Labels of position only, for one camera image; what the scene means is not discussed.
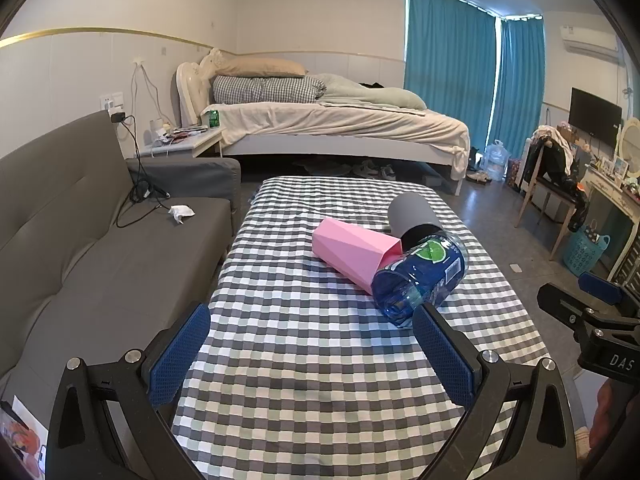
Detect shoes under bed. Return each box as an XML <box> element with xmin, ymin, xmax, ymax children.
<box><xmin>344</xmin><ymin>159</ymin><xmax>399</xmax><ymax>181</ymax></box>

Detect round white mirror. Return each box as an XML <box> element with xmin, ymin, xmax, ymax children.
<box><xmin>618</xmin><ymin>117</ymin><xmax>640</xmax><ymax>162</ymax></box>

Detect white cable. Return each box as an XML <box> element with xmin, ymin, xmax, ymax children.
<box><xmin>131</xmin><ymin>59</ymin><xmax>168</xmax><ymax>133</ymax></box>

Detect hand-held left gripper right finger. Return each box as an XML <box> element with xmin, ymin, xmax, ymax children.
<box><xmin>411</xmin><ymin>303</ymin><xmax>581</xmax><ymax>480</ymax></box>

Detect white bed frame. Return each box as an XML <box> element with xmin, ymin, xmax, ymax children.
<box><xmin>219</xmin><ymin>127</ymin><xmax>469</xmax><ymax>197</ymax></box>

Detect clothes pile on chair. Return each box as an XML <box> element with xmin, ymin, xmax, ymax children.
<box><xmin>529</xmin><ymin>124</ymin><xmax>592</xmax><ymax>234</ymax></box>

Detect blue laundry basket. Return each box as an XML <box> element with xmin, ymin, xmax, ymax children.
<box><xmin>562</xmin><ymin>232</ymin><xmax>612</xmax><ymax>274</ymax></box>

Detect checkered tablecloth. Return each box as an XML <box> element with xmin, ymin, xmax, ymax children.
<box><xmin>170</xmin><ymin>175</ymin><xmax>591</xmax><ymax>480</ymax></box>

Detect grey cup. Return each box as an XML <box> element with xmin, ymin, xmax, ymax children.
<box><xmin>387</xmin><ymin>192</ymin><xmax>446</xmax><ymax>255</ymax></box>

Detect white nightstand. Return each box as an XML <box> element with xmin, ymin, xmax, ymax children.
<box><xmin>137</xmin><ymin>124</ymin><xmax>227</xmax><ymax>161</ymax></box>

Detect wooden chair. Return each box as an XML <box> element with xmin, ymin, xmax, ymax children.
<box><xmin>515</xmin><ymin>132</ymin><xmax>581</xmax><ymax>262</ymax></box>

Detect pale green blanket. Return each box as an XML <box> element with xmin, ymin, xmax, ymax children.
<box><xmin>305</xmin><ymin>72</ymin><xmax>429</xmax><ymax>112</ymax></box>

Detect cream bed headboard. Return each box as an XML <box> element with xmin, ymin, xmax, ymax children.
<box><xmin>172</xmin><ymin>47</ymin><xmax>226</xmax><ymax>127</ymax></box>

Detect teal curtain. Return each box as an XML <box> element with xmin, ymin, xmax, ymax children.
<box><xmin>492</xmin><ymin>16</ymin><xmax>546</xmax><ymax>150</ymax></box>
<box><xmin>404</xmin><ymin>0</ymin><xmax>502</xmax><ymax>150</ymax></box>

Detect grey sofa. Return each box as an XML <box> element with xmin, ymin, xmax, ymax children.
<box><xmin>0</xmin><ymin>110</ymin><xmax>243</xmax><ymax>413</ymax></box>

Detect printed paper sheet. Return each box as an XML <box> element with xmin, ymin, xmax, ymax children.
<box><xmin>0</xmin><ymin>394</ymin><xmax>52</xmax><ymax>478</ymax></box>

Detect beige pillow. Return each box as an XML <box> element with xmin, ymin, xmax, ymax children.
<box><xmin>214</xmin><ymin>57</ymin><xmax>309</xmax><ymax>80</ymax></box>

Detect black television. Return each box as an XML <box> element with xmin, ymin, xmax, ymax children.
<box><xmin>569</xmin><ymin>87</ymin><xmax>624</xmax><ymax>150</ymax></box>

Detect white dresser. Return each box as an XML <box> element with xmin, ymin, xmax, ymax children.
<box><xmin>582</xmin><ymin>162</ymin><xmax>640</xmax><ymax>288</ymax></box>

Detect blue plastic bottle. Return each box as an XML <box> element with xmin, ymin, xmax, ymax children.
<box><xmin>371</xmin><ymin>234</ymin><xmax>469</xmax><ymax>330</ymax></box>

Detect checkered quilt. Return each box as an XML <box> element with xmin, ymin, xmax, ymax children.
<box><xmin>212</xmin><ymin>74</ymin><xmax>327</xmax><ymax>106</ymax></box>

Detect pink faceted cup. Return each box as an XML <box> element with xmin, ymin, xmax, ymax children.
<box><xmin>312</xmin><ymin>217</ymin><xmax>403</xmax><ymax>297</ymax></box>

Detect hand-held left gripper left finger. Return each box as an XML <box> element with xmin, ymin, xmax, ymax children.
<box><xmin>44</xmin><ymin>303</ymin><xmax>211</xmax><ymax>480</ymax></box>

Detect person's right hand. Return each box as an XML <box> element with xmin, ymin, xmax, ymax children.
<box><xmin>588</xmin><ymin>377</ymin><xmax>640</xmax><ymax>467</ymax></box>

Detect black charging cable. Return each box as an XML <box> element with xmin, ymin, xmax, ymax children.
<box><xmin>114</xmin><ymin>114</ymin><xmax>172</xmax><ymax>229</ymax></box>

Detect cream bedsheet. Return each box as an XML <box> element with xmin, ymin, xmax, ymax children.
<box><xmin>201</xmin><ymin>101</ymin><xmax>471</xmax><ymax>173</ymax></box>

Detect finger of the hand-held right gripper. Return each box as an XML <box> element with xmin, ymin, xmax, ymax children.
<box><xmin>537</xmin><ymin>282</ymin><xmax>632</xmax><ymax>342</ymax></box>
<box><xmin>579</xmin><ymin>271</ymin><xmax>640</xmax><ymax>312</ymax></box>

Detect white air conditioner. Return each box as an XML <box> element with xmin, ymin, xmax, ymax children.
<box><xmin>559</xmin><ymin>24</ymin><xmax>624</xmax><ymax>67</ymax></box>

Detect clear water jug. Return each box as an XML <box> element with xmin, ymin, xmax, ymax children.
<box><xmin>482</xmin><ymin>139</ymin><xmax>509</xmax><ymax>182</ymax></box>

